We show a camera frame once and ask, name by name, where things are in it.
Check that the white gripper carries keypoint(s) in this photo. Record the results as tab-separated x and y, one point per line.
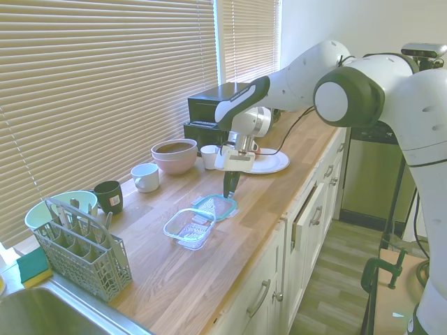
234	161

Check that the clear lid with teal rim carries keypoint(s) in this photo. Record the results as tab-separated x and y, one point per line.
220	206

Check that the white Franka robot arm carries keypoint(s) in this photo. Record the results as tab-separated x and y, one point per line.
401	104

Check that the clear glass food container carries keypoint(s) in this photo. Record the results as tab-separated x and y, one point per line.
188	232

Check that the white mug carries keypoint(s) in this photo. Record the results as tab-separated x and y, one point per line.
148	179
209	158

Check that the white dinner plate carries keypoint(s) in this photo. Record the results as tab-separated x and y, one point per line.
272	162

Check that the grey bowl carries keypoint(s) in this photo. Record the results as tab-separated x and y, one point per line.
174	150

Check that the black countertop appliance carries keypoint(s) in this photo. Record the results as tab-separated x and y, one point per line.
202	108

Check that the white kitchen cabinet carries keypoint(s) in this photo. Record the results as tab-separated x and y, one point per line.
307	272

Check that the black cup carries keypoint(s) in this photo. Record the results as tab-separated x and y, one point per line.
106	199

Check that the mint green bowl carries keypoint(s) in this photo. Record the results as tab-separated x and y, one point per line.
82	200

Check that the wide beige window blind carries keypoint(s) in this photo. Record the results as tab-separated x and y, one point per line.
104	87

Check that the dark green clamp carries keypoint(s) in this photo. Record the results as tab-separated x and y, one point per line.
370	272

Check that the grey plastic cutlery basket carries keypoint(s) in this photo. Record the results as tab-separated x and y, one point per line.
87	272

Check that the green and yellow sponge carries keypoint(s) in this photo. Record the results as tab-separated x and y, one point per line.
33	268

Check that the stainless steel sink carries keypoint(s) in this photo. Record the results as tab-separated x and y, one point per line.
35	314

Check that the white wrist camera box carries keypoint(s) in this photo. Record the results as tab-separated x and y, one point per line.
253	146

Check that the black camera tripod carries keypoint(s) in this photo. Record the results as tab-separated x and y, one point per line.
401	216

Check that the grey stereo camera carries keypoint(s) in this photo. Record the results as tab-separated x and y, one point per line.
422	49

